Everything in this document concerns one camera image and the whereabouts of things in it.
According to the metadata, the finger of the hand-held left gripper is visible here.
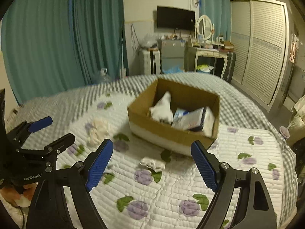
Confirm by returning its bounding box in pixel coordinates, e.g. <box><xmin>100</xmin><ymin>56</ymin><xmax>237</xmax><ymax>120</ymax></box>
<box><xmin>17</xmin><ymin>133</ymin><xmax>76</xmax><ymax>173</ymax></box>
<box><xmin>7</xmin><ymin>116</ymin><xmax>53</xmax><ymax>147</ymax></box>

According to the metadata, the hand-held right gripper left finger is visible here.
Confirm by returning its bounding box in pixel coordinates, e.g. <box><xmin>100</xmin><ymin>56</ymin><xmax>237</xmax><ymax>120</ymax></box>
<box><xmin>26</xmin><ymin>138</ymin><xmax>114</xmax><ymax>229</ymax></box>

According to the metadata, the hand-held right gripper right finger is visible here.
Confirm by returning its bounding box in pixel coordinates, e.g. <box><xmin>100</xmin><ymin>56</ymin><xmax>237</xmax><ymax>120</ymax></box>
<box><xmin>191</xmin><ymin>141</ymin><xmax>278</xmax><ymax>229</ymax></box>

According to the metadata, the cream fluffy cloth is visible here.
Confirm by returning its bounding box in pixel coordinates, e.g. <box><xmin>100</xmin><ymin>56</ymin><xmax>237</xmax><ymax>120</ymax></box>
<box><xmin>88</xmin><ymin>119</ymin><xmax>111</xmax><ymax>146</ymax></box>

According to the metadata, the white soft packet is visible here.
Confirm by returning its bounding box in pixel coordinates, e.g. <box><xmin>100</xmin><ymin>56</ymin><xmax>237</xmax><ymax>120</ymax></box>
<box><xmin>171</xmin><ymin>106</ymin><xmax>215</xmax><ymax>137</ymax></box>

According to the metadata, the white sock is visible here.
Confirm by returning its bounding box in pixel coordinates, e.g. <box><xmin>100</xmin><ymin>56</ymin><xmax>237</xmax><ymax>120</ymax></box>
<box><xmin>139</xmin><ymin>157</ymin><xmax>166</xmax><ymax>172</ymax></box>

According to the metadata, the brown cardboard box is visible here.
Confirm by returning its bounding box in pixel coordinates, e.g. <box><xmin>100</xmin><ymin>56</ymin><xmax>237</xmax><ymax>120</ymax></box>
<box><xmin>127</xmin><ymin>77</ymin><xmax>220</xmax><ymax>157</ymax></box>

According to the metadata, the white cloth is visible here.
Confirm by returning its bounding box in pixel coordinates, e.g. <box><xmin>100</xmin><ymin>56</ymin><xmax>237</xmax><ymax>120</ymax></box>
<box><xmin>149</xmin><ymin>91</ymin><xmax>174</xmax><ymax>124</ymax></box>

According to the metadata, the person's left hand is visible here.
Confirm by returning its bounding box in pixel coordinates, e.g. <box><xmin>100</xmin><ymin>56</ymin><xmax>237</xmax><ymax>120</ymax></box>
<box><xmin>0</xmin><ymin>182</ymin><xmax>37</xmax><ymax>208</ymax></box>

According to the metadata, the floral quilted bed cover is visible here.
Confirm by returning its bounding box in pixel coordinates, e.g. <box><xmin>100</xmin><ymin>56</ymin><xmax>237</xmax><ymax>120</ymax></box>
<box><xmin>5</xmin><ymin>73</ymin><xmax>298</xmax><ymax>229</ymax></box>

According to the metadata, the small blue white packet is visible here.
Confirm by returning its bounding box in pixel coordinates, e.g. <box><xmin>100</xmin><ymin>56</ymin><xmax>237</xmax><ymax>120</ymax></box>
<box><xmin>173</xmin><ymin>108</ymin><xmax>191</xmax><ymax>122</ymax></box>

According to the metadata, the large clear water bottle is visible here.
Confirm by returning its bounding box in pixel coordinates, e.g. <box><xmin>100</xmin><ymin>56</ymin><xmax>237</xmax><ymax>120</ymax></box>
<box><xmin>95</xmin><ymin>68</ymin><xmax>112</xmax><ymax>84</ymax></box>

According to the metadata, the purple white cup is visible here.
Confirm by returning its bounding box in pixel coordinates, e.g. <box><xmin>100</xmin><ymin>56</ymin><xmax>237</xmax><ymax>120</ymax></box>
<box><xmin>279</xmin><ymin>126</ymin><xmax>291</xmax><ymax>139</ymax></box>

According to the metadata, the yellow green cloth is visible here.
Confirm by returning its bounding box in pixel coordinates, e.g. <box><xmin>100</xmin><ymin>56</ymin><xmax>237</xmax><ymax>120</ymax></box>
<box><xmin>197</xmin><ymin>64</ymin><xmax>215</xmax><ymax>73</ymax></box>

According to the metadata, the blue plastic bag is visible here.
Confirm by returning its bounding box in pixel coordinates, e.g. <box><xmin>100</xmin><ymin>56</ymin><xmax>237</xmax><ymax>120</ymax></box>
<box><xmin>163</xmin><ymin>64</ymin><xmax>185</xmax><ymax>75</ymax></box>

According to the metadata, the dark suitcase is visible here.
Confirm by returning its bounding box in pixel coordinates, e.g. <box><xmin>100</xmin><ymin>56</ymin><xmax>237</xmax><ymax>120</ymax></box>
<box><xmin>224</xmin><ymin>51</ymin><xmax>237</xmax><ymax>84</ymax></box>

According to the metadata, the cream bag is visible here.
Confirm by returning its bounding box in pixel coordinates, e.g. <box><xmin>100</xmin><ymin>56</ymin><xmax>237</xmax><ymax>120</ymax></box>
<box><xmin>287</xmin><ymin>98</ymin><xmax>305</xmax><ymax>146</ymax></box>

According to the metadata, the white drawer cabinet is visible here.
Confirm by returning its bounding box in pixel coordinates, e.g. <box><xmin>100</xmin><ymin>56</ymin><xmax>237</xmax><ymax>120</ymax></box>
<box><xmin>139</xmin><ymin>49</ymin><xmax>161</xmax><ymax>76</ymax></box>

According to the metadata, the white dressing table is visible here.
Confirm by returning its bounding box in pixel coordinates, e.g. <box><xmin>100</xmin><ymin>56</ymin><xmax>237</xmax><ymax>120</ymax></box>
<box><xmin>186</xmin><ymin>44</ymin><xmax>230</xmax><ymax>79</ymax></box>

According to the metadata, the grey mini fridge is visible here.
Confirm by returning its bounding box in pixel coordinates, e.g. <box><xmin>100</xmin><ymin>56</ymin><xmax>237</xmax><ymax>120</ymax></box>
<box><xmin>158</xmin><ymin>39</ymin><xmax>186</xmax><ymax>74</ymax></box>

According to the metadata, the white louvred wardrobe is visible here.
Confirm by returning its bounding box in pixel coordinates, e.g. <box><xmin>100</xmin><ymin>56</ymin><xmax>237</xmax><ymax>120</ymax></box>
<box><xmin>230</xmin><ymin>0</ymin><xmax>293</xmax><ymax>106</ymax></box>

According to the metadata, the clear plastic bag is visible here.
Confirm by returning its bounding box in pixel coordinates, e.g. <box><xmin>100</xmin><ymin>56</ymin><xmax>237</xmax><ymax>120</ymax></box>
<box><xmin>140</xmin><ymin>32</ymin><xmax>160</xmax><ymax>50</ymax></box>

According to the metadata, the oval white vanity mirror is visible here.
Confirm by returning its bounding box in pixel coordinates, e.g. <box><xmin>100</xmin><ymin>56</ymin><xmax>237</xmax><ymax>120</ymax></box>
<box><xmin>196</xmin><ymin>15</ymin><xmax>214</xmax><ymax>41</ymax></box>

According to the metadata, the pink hanging cloth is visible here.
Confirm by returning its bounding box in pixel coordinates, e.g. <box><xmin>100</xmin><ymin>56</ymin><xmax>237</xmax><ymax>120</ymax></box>
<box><xmin>289</xmin><ymin>33</ymin><xmax>299</xmax><ymax>63</ymax></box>

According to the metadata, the narrow teal curtain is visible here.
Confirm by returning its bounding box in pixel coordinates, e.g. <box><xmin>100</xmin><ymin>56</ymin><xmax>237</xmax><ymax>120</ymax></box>
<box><xmin>198</xmin><ymin>0</ymin><xmax>231</xmax><ymax>41</ymax></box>

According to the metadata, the black wall television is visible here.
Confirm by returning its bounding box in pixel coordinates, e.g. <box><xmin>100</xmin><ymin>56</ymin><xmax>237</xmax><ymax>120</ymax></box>
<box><xmin>157</xmin><ymin>6</ymin><xmax>196</xmax><ymax>31</ymax></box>

